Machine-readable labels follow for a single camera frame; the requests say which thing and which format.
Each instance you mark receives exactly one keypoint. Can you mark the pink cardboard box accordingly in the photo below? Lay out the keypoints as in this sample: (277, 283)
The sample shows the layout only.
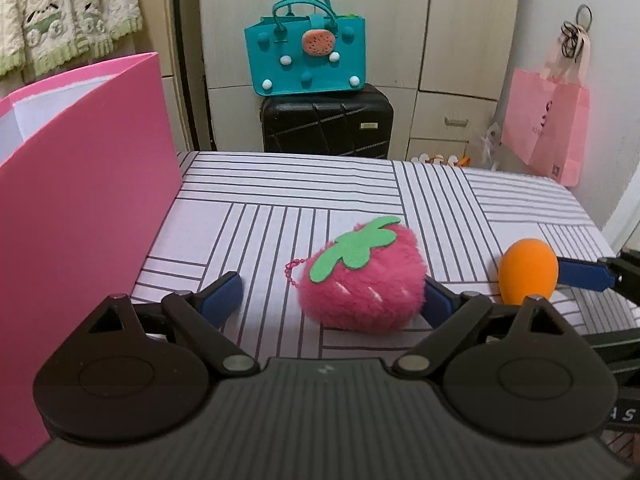
(75, 210)

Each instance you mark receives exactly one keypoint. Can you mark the black suitcase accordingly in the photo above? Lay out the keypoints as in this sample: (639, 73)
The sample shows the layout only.
(325, 125)

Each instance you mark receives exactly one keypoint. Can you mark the black clothes rack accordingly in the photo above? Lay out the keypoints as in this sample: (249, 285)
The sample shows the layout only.
(182, 85)

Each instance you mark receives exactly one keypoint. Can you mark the pink paper bag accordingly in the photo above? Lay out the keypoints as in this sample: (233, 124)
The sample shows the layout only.
(550, 120)

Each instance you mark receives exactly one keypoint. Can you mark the cream fluffy cardigan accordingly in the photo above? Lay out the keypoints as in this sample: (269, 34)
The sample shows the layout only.
(60, 10)

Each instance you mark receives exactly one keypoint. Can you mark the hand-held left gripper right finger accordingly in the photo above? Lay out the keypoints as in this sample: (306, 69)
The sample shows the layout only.
(440, 305)

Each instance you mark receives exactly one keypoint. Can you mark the teal felt handbag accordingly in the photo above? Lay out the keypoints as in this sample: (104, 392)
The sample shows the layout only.
(280, 75)

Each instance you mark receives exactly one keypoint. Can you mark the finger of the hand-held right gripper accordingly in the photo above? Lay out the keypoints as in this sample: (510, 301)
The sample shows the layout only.
(582, 272)

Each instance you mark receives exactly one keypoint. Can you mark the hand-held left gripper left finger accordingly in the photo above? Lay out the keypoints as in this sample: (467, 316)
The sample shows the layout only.
(220, 300)

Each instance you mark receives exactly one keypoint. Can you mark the orange makeup sponge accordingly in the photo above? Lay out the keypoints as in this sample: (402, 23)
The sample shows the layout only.
(525, 270)

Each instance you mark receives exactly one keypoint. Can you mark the beige tall wardrobe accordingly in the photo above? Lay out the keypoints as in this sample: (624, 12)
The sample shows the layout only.
(155, 20)

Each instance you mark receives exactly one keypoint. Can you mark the grey three-door wardrobe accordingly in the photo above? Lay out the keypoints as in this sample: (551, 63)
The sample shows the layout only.
(450, 20)

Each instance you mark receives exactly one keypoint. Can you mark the white plastic bag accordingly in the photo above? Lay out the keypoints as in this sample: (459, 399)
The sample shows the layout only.
(492, 145)

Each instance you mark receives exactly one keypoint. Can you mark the striped tablecloth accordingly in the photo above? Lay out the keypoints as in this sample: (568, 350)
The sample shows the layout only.
(300, 185)

